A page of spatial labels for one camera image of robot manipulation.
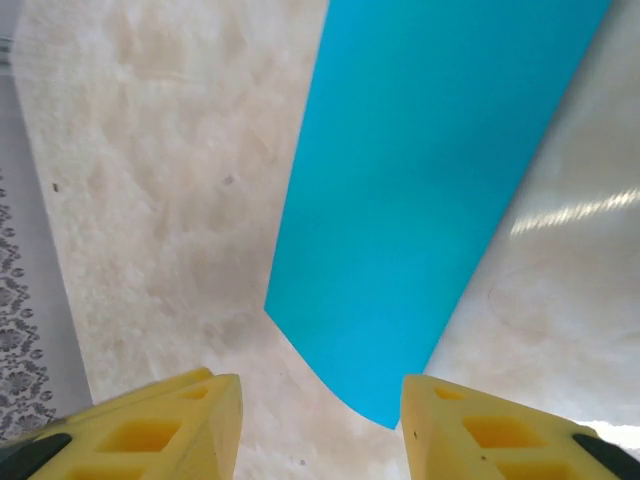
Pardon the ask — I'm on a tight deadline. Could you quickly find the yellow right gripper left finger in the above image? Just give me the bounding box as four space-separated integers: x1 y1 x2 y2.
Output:
0 367 245 480

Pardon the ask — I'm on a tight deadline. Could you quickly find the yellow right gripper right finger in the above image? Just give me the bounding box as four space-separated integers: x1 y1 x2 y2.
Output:
402 374 640 480

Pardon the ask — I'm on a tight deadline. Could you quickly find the blue square paper sheet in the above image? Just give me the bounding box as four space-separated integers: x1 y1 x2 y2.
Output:
263 0 615 431

